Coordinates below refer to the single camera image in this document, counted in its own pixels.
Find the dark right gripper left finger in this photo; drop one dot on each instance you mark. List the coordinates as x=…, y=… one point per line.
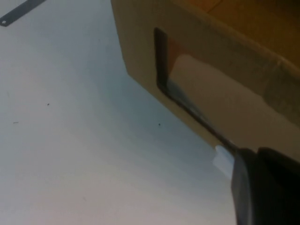
x=255, y=194

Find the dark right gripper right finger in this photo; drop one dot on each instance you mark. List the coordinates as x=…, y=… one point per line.
x=283, y=165

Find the brown cardboard shoe box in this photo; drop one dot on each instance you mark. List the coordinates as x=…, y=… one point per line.
x=140, y=47

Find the dark metal strip with hole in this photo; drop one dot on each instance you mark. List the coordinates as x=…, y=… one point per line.
x=17, y=12

